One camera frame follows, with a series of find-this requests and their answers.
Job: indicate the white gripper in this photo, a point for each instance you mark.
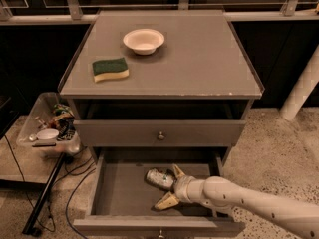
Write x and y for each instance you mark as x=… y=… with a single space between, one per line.
x=180 y=187

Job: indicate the crushed silver 7up can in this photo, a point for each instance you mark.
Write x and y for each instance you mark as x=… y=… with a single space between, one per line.
x=161 y=179

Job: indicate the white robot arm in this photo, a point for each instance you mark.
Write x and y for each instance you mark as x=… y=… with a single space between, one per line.
x=299 y=218

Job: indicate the round top drawer knob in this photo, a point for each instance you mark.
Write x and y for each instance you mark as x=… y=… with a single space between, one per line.
x=161 y=136

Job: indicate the round drawer knob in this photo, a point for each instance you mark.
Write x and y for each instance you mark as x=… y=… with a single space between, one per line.
x=161 y=236
x=161 y=136

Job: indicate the round middle drawer knob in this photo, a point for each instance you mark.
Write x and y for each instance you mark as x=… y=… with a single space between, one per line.
x=161 y=236

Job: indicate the open grey middle drawer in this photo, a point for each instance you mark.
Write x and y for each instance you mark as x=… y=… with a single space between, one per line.
x=122 y=201

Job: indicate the grey top drawer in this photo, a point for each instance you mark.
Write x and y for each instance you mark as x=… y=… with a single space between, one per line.
x=144 y=132

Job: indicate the grey drawer cabinet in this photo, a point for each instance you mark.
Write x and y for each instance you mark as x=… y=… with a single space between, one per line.
x=200 y=72

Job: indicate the clutter of items in bin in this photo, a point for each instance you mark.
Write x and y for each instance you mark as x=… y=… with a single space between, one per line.
x=61 y=120

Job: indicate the green yellow sponge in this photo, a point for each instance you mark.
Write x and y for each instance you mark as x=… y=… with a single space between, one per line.
x=110 y=69

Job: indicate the small white bowl in bin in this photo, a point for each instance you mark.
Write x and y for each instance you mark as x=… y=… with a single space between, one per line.
x=48 y=133

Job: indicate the clear plastic bin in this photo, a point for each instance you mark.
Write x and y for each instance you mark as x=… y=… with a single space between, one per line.
x=43 y=112

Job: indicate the white paper bowl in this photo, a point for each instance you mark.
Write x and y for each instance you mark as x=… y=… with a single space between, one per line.
x=144 y=41

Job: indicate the black floor bar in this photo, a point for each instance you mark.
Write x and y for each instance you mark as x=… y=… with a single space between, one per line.
x=45 y=192

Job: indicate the metal window railing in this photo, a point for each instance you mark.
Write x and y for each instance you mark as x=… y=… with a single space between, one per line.
x=41 y=12

